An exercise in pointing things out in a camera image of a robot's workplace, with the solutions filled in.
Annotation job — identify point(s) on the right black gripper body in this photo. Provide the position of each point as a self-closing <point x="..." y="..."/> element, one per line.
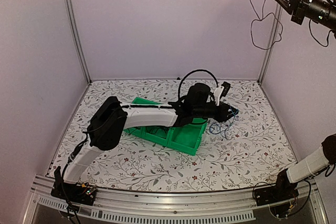
<point x="300" y="11"/>

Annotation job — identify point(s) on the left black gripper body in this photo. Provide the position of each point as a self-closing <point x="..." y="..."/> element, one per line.
<point x="221" y="117"/>

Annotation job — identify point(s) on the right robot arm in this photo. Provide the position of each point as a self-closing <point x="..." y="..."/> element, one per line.
<point x="323" y="13"/>

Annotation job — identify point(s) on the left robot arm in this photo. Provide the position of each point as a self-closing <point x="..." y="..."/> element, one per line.
<point x="107" y="124"/>

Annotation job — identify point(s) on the green three-compartment bin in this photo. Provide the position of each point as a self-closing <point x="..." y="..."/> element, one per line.
<point x="183" y="137"/>

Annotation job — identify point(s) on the floral table mat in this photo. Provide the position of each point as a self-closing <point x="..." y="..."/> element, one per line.
<point x="249" y="149"/>

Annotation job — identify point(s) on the right aluminium frame post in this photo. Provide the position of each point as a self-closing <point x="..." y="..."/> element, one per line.
<point x="274" y="33"/>

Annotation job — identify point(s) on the aluminium frame post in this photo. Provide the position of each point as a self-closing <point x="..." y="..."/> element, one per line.
<point x="274" y="33"/>
<point x="76" y="40"/>

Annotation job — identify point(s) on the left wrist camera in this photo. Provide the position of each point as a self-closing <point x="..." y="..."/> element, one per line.
<point x="221" y="91"/>

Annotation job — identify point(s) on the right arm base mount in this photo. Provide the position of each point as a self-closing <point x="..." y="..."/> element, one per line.
<point x="274" y="194"/>

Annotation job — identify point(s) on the front aluminium rail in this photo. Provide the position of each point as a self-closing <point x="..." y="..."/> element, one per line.
<point x="120" y="206"/>

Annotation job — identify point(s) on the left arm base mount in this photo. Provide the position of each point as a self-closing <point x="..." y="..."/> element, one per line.
<point x="84" y="194"/>

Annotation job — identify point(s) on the left aluminium frame post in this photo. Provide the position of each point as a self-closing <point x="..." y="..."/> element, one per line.
<point x="76" y="40"/>

